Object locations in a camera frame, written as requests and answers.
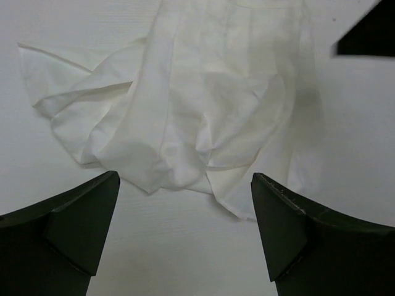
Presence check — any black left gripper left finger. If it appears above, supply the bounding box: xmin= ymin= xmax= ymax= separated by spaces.
xmin=1 ymin=171 xmax=120 ymax=295

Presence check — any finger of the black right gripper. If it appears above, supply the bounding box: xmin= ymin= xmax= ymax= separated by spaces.
xmin=333 ymin=0 xmax=394 ymax=57

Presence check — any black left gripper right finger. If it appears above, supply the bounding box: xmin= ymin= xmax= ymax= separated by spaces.
xmin=251 ymin=173 xmax=394 ymax=295

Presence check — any white skirt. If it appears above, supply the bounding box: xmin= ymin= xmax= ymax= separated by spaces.
xmin=19 ymin=1 xmax=322 ymax=220

